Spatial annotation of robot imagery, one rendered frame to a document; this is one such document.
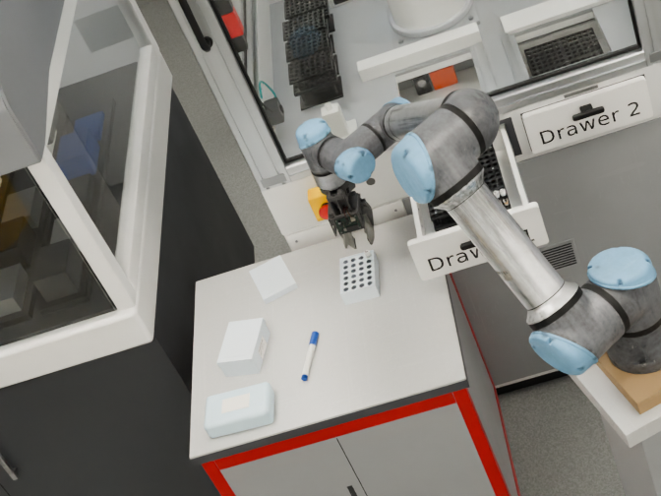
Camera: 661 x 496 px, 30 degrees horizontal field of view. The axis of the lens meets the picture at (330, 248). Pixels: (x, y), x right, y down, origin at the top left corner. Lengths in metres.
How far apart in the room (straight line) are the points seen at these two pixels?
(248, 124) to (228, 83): 0.12
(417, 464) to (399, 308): 0.35
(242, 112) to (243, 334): 0.50
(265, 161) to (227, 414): 0.62
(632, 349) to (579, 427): 1.04
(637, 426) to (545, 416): 1.09
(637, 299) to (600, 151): 0.77
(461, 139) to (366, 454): 0.83
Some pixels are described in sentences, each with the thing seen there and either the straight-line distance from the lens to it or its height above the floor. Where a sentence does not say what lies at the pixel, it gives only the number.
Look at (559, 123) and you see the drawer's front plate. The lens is 2.93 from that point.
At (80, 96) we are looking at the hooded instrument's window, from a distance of 3.07.
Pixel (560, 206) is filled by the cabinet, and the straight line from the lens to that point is 3.09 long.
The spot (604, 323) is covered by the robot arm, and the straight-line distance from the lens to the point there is 2.28.
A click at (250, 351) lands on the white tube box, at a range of 2.77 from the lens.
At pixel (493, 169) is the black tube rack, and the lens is 2.82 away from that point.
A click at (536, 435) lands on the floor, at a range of 3.44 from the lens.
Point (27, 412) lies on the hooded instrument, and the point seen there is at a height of 0.64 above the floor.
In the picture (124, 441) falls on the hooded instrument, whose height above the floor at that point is 0.45.
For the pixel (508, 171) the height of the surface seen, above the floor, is 0.84.
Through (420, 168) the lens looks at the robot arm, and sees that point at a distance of 2.17.
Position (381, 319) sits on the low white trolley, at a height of 0.76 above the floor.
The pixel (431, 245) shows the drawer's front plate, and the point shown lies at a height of 0.91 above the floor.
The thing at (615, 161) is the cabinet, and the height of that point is 0.71.
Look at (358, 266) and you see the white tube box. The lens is 2.87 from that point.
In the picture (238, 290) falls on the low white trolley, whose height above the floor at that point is 0.76.
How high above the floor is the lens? 2.61
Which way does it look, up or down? 38 degrees down
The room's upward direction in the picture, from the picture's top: 25 degrees counter-clockwise
